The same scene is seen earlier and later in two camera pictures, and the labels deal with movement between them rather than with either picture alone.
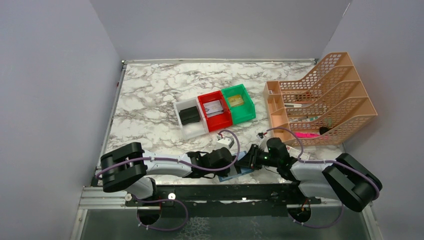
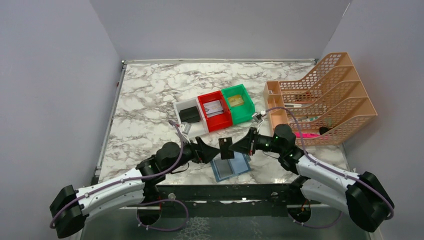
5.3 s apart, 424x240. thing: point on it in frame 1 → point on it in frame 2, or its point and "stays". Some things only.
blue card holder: x=232 y=172 stays
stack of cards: x=213 y=108 stays
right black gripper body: x=253 y=158 → x=250 y=141
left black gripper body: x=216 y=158 → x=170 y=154
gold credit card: x=236 y=100 stays
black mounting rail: x=230 y=201 stays
